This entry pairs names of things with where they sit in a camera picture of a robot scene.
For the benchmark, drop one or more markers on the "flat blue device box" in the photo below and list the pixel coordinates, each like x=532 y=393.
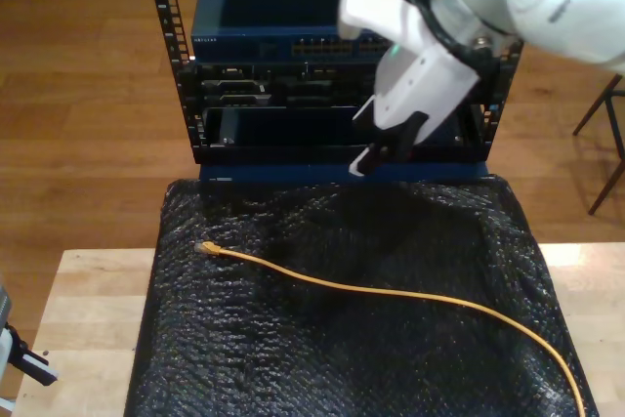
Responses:
x=268 y=173

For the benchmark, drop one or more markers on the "black rack server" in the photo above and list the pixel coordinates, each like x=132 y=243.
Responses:
x=234 y=90

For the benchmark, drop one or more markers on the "dark wooden chair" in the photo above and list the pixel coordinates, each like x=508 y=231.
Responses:
x=614 y=119

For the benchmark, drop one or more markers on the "black bubble wrap mat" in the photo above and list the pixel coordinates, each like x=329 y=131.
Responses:
x=293 y=363

